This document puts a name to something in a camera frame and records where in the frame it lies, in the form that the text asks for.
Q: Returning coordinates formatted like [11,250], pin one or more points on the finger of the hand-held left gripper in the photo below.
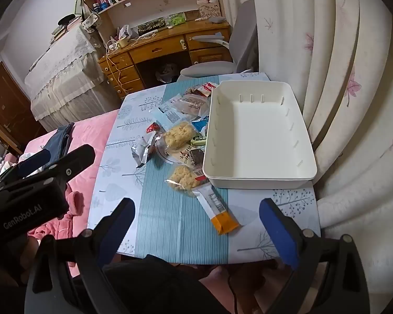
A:
[36,160]
[75,160]

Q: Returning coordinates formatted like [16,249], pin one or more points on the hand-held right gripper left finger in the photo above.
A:
[118,225]

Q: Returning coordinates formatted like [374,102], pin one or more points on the green snack packet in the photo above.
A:
[199,140]

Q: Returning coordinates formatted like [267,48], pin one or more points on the green plastic packet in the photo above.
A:
[177,19]

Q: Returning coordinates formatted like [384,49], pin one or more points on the brown wooden door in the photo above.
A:
[3,104]

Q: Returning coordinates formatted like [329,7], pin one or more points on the dark blue garment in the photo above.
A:
[59,137]

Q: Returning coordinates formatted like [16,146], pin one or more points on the large clear snack packet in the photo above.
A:
[191,103]

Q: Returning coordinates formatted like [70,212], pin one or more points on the lace-covered cabinet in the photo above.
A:
[62,72]

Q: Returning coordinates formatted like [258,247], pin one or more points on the pink quilted blanket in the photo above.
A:
[85,127]

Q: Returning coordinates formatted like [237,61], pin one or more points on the person's black trousers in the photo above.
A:
[157,287]

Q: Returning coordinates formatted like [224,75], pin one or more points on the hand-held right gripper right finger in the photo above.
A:
[278,232]

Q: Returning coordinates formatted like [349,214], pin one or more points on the wooden desk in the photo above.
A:
[157,47]

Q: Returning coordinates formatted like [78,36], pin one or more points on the puffed rice snack packet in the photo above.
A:
[178,135]
[183,177]

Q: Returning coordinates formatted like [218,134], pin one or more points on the black printed pouch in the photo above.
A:
[152,26]

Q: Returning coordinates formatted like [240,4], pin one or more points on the red yellow snack packet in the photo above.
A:
[192,90]

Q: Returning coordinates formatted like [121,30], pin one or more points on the orange white bar packet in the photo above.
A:
[213,204]

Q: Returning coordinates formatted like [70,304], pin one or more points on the tree print tablecloth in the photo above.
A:
[170,222]

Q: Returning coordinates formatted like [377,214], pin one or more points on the red white snack packet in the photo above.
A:
[208,87]

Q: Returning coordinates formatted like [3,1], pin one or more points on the stack of flat books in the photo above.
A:
[60,31]

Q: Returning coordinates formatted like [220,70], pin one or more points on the white plastic bin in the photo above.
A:
[258,130]

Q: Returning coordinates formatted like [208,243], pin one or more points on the blue white snack packet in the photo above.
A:
[170,113]

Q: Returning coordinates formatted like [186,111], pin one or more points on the grey trash bag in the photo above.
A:
[167,72]

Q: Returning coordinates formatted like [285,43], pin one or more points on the black round object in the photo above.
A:
[67,19]

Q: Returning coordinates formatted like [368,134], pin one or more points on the grey soft object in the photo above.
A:
[217,19]

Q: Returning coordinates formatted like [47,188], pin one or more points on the silver red snack packet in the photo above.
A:
[143,147]

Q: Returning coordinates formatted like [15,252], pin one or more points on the floral cream curtain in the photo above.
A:
[347,104]

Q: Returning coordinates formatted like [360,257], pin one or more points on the floral cloth bag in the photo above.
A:
[91,21]

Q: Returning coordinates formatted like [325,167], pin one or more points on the white plastic bag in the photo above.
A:
[124,32]

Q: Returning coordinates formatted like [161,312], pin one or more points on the grey office chair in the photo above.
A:
[245,39]

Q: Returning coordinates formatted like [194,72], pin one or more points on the dark brown snack packet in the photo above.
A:
[196,157]

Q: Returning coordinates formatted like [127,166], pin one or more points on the floral fleece blanket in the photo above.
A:
[6,165]

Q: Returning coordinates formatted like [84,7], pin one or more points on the white cardboard box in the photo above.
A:
[209,8]

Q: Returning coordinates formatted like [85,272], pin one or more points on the pink fleece garment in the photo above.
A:
[73,202]

